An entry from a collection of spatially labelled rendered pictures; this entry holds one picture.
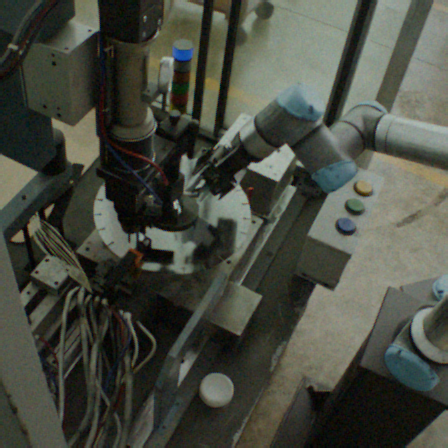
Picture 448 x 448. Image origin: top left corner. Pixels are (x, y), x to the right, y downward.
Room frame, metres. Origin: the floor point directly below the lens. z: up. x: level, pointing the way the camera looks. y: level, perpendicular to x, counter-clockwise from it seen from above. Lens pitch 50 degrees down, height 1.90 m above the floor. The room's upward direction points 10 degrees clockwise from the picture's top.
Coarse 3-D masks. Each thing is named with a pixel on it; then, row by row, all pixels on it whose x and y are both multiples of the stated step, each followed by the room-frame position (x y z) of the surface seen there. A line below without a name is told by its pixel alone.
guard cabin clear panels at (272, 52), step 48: (96, 0) 1.42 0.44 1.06; (192, 0) 1.33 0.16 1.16; (288, 0) 1.25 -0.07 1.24; (336, 0) 1.21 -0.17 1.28; (384, 0) 1.18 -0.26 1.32; (240, 48) 1.28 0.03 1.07; (288, 48) 1.24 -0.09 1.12; (336, 48) 1.20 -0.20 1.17; (384, 48) 1.17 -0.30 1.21; (192, 96) 1.32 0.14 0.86; (240, 96) 1.27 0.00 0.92
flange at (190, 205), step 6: (186, 198) 0.85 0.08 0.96; (192, 198) 0.85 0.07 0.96; (150, 204) 0.81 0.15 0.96; (156, 204) 0.82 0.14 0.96; (162, 204) 0.81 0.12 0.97; (180, 204) 0.81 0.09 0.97; (186, 204) 0.83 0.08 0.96; (192, 204) 0.83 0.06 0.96; (198, 204) 0.84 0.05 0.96; (186, 210) 0.81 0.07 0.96; (192, 210) 0.82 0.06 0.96; (198, 210) 0.82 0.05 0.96; (180, 216) 0.79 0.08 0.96; (186, 216) 0.80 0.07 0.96; (192, 216) 0.80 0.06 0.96; (180, 222) 0.78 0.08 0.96; (186, 222) 0.78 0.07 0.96; (192, 222) 0.79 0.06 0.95; (168, 228) 0.76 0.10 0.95; (174, 228) 0.77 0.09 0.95; (180, 228) 0.77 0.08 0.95
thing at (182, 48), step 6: (174, 42) 1.12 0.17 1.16; (180, 42) 1.13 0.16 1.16; (186, 42) 1.13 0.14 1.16; (192, 42) 1.13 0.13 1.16; (174, 48) 1.11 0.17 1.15; (180, 48) 1.10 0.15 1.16; (186, 48) 1.11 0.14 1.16; (192, 48) 1.12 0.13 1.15; (174, 54) 1.11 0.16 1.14; (180, 54) 1.10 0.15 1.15; (186, 54) 1.10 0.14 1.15; (180, 60) 1.10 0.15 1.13; (186, 60) 1.10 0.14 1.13
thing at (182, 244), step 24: (192, 168) 0.95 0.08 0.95; (240, 192) 0.90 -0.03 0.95; (96, 216) 0.76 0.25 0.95; (216, 216) 0.82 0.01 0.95; (240, 216) 0.83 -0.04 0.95; (120, 240) 0.71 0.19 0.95; (144, 240) 0.73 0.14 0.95; (168, 240) 0.74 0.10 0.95; (192, 240) 0.75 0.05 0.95; (216, 240) 0.76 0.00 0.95; (240, 240) 0.77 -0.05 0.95; (144, 264) 0.67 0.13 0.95; (168, 264) 0.68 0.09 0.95; (192, 264) 0.69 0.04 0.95; (216, 264) 0.70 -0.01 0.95
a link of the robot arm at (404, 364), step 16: (416, 320) 0.61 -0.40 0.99; (432, 320) 0.58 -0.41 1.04; (400, 336) 0.61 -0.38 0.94; (416, 336) 0.58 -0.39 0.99; (432, 336) 0.56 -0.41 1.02; (400, 352) 0.56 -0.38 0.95; (416, 352) 0.56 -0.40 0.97; (432, 352) 0.55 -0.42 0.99; (400, 368) 0.55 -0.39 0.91; (416, 368) 0.53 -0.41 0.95; (432, 368) 0.53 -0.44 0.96; (416, 384) 0.53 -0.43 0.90; (432, 384) 0.51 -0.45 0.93
